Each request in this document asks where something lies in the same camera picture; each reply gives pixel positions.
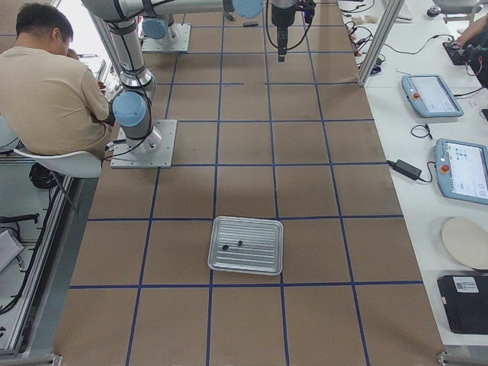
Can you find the blue teach pendant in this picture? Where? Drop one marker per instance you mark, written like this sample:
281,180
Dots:
461,170
430,96

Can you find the black flat box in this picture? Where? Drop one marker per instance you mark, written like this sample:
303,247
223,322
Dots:
464,298

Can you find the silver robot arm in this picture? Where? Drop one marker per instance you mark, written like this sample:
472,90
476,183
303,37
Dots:
133,107
282,17

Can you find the beige round plate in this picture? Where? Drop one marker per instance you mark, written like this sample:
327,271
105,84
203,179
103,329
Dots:
466,241

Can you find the black power adapter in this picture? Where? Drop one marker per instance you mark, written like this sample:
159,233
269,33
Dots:
405,169

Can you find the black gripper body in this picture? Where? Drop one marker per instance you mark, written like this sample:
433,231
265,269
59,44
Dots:
280,15

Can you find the far blue teach pendant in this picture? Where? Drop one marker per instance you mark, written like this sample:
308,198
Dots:
430,96

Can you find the seated man in beige shirt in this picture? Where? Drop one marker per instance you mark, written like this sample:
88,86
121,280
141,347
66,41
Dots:
50,99

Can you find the ribbed silver metal tray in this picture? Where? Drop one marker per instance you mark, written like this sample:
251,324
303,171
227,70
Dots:
262,250

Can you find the white plastic chair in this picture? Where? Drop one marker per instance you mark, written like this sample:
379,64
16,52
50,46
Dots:
79,164

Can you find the near blue teach pendant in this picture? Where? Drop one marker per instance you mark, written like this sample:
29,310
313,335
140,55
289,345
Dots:
461,170

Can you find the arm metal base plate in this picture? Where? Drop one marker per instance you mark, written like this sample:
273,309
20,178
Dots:
160,38
155,151

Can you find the olive brake shoe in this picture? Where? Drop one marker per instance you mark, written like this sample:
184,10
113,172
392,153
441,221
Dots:
229,15

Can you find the aluminium frame post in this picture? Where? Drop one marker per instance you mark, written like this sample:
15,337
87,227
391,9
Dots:
383,29

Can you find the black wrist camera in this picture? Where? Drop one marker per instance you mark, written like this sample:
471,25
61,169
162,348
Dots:
307,7

